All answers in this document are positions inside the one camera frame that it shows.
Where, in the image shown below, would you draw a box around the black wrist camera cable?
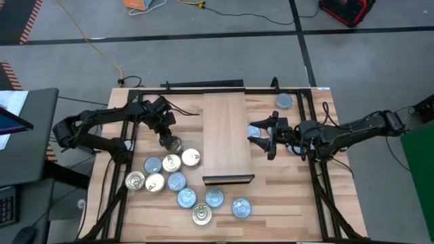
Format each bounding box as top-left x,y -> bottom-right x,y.
320,100 -> 332,127
159,96 -> 201,117

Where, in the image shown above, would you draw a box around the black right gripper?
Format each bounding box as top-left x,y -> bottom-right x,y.
248,110 -> 299,161

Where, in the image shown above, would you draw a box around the silver can green white label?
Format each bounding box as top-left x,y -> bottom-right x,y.
275,92 -> 294,110

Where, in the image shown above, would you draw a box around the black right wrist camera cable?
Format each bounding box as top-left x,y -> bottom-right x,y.
320,100 -> 332,127

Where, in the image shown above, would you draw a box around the black left wrist camera cable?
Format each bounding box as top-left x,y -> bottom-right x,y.
159,96 -> 201,117

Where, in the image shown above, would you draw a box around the white cable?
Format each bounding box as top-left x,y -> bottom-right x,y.
127,0 -> 168,16

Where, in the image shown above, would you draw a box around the black keyboard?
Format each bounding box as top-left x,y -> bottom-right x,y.
0,185 -> 18,228

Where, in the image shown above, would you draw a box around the grey desk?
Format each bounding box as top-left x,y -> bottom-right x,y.
0,178 -> 56,244
0,87 -> 60,188

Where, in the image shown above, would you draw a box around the orange box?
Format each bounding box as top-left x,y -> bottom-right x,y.
122,0 -> 155,12

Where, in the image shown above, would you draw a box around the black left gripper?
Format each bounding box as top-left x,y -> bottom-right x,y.
144,108 -> 177,145

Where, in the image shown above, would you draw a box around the black computer mouse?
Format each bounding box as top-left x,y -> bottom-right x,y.
12,226 -> 39,244

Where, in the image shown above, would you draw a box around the green panel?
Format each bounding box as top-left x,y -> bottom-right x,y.
399,119 -> 434,244

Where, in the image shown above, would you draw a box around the long thin black cable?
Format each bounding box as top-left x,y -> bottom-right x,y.
202,4 -> 321,26

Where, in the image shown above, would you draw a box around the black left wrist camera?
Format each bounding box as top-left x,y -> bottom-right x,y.
148,96 -> 173,115

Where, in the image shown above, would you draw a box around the white paper sheet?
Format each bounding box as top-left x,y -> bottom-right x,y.
0,89 -> 30,150

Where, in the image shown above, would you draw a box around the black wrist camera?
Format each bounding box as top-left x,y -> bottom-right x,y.
148,96 -> 173,115
298,120 -> 319,137

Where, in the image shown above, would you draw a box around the dark monitor blue screen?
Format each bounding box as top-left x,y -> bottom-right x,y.
0,106 -> 35,137

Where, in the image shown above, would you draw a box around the yellow cable with plug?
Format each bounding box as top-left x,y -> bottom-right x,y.
176,0 -> 207,9

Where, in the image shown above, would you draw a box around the long black bar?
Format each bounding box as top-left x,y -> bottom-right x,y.
159,79 -> 245,89

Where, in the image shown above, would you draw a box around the black looped cable plug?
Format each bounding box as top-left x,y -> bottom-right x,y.
116,75 -> 144,89

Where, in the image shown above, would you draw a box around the red toolbox on floor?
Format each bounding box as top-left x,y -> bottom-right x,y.
318,0 -> 376,28

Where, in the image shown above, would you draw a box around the black box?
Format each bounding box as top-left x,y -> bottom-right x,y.
411,94 -> 434,124

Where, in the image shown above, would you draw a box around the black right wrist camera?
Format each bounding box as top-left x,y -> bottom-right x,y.
298,120 -> 319,137

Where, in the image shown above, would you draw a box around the black mat orange striped edge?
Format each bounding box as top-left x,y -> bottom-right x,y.
0,0 -> 44,46
0,60 -> 24,92

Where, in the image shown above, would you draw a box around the silver can olive green label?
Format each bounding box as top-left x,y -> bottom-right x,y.
231,197 -> 253,220

